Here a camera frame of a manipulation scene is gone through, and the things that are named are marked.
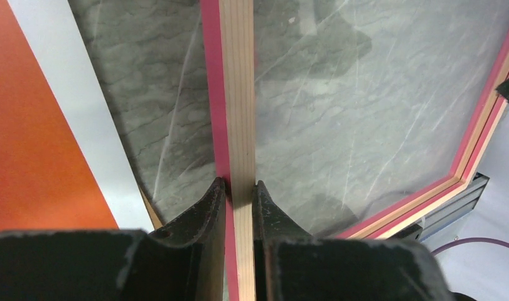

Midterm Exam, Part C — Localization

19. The sunset photo print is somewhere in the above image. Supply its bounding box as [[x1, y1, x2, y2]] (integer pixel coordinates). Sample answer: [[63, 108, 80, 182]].
[[0, 1, 154, 231]]

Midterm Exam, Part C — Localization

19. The pink picture frame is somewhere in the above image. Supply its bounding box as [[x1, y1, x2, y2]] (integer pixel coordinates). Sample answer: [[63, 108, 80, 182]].
[[201, 1, 509, 300]]

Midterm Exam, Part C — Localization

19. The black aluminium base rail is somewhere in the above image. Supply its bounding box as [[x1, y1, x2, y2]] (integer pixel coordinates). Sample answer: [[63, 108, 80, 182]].
[[392, 172, 490, 241]]

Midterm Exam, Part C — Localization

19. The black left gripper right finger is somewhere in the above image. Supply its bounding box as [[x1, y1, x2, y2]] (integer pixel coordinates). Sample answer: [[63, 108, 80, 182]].
[[252, 181, 456, 300]]

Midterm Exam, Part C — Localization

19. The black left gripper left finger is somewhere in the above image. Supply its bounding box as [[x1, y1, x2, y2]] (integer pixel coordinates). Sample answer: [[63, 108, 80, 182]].
[[0, 177, 226, 300]]

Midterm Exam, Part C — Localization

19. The brown cardboard backing board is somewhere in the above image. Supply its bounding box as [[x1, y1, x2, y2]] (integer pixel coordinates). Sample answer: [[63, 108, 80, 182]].
[[139, 189, 163, 230]]

